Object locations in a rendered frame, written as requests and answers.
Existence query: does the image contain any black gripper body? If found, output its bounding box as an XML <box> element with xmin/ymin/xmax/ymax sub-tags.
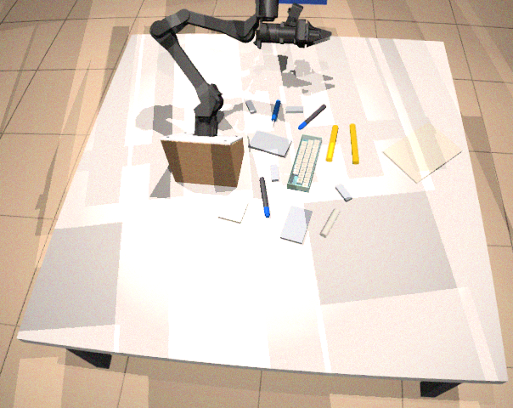
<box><xmin>276</xmin><ymin>19</ymin><xmax>307</xmax><ymax>48</ymax></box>

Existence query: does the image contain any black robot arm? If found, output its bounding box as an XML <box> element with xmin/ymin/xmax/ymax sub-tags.
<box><xmin>149</xmin><ymin>0</ymin><xmax>303</xmax><ymax>137</ymax></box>

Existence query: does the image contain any blue stylus with grey tip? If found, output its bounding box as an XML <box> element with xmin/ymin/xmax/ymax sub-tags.
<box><xmin>271</xmin><ymin>99</ymin><xmax>281</xmax><ymax>123</ymax></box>

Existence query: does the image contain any black stylus with blue tip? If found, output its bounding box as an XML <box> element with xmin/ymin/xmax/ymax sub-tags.
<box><xmin>298</xmin><ymin>104</ymin><xmax>326</xmax><ymax>130</ymax></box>
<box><xmin>259</xmin><ymin>177</ymin><xmax>270</xmax><ymax>218</ymax></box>

